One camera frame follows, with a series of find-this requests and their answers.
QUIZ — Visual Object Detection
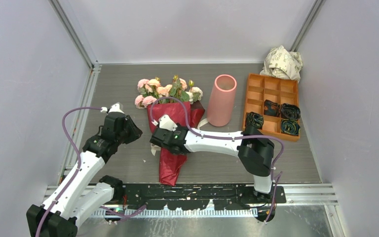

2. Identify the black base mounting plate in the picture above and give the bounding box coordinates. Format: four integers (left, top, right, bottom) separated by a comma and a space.
109, 183, 286, 211

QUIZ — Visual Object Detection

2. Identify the pink cylindrical vase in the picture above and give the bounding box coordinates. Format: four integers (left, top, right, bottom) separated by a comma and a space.
207, 74, 237, 127

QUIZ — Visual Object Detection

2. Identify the dark rolled tie left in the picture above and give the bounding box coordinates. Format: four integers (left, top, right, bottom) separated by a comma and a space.
245, 112, 264, 129

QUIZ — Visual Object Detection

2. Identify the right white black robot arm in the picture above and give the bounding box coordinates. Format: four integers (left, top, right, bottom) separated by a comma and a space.
150, 124, 275, 203

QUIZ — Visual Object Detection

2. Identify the orange compartment tray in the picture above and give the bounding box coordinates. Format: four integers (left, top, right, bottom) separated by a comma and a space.
242, 73, 301, 142

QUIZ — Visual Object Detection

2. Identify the dark rolled tie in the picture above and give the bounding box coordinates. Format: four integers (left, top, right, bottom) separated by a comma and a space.
245, 112, 264, 129
264, 100, 281, 118
280, 119, 301, 136
280, 103, 301, 120

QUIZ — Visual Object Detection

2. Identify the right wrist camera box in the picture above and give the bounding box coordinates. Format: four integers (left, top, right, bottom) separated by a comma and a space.
157, 115, 178, 131

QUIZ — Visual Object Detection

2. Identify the dark rolled tie middle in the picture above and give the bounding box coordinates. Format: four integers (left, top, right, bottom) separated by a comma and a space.
264, 100, 281, 118

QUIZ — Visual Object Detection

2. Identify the crumpled printed paper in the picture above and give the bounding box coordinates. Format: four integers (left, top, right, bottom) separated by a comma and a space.
260, 45, 303, 82

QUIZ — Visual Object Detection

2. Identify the pink flower bunch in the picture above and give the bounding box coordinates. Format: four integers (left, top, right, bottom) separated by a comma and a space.
134, 75, 203, 109

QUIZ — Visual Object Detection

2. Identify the red wrapping paper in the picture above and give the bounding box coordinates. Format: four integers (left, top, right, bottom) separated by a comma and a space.
147, 101, 205, 186

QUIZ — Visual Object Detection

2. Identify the cream printed ribbon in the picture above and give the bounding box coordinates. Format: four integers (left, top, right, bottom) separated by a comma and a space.
151, 118, 209, 156

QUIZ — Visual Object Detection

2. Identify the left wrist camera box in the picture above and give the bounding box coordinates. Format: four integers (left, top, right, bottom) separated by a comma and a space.
107, 102, 125, 115

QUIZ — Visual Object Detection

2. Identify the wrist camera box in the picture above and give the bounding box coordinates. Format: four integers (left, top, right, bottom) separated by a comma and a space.
157, 115, 178, 131
107, 102, 125, 115

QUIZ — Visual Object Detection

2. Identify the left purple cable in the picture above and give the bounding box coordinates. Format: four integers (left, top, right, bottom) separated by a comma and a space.
34, 106, 148, 237

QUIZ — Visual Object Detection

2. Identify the dark rolled tie upper right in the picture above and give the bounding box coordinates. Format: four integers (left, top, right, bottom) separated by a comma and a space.
280, 103, 301, 120

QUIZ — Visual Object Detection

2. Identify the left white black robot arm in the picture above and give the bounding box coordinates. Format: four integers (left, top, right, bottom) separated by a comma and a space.
26, 110, 142, 237

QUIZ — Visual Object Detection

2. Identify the dark rolled tie lower right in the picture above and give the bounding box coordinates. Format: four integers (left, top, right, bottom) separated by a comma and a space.
280, 119, 301, 136

